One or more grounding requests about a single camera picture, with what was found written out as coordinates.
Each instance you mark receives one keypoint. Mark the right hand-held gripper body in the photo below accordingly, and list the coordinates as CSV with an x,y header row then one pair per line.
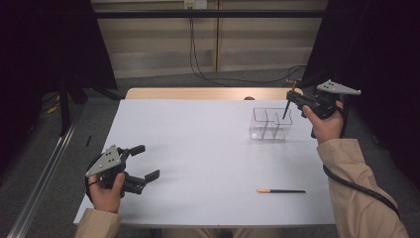
x,y
336,87

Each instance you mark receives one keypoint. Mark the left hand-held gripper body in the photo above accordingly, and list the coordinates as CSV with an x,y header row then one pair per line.
x,y
105,161

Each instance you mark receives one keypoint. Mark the black pencil orange end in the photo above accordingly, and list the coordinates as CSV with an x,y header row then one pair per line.
x,y
286,110
284,191

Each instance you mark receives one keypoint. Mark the clear acrylic pen holder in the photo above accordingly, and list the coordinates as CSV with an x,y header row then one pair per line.
x,y
269,127

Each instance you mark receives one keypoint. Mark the person's left hand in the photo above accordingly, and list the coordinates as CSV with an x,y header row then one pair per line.
x,y
105,198

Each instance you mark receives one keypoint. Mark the person's right hand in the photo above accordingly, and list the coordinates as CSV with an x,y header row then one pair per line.
x,y
325,129

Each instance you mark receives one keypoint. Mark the small black floor item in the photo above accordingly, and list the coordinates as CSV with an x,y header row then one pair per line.
x,y
88,141

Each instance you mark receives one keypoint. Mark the dark round table knob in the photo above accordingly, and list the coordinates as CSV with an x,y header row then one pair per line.
x,y
249,98

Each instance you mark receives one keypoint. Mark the black curtain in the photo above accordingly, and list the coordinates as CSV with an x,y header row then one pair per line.
x,y
39,49
386,49

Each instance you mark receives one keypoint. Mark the black metal stand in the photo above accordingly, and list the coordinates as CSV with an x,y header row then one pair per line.
x,y
64,109

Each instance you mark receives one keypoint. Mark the yellow floor item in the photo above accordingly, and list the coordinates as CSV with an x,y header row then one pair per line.
x,y
52,108

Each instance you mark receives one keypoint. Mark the wooden table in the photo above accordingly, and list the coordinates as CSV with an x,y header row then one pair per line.
x,y
198,93

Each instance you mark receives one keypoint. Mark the black horizontal bar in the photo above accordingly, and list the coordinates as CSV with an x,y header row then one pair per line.
x,y
211,14

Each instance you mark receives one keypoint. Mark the aluminium floor rail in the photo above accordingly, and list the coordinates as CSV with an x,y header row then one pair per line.
x,y
43,178

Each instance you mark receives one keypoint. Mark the white wall socket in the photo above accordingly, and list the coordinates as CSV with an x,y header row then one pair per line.
x,y
195,4

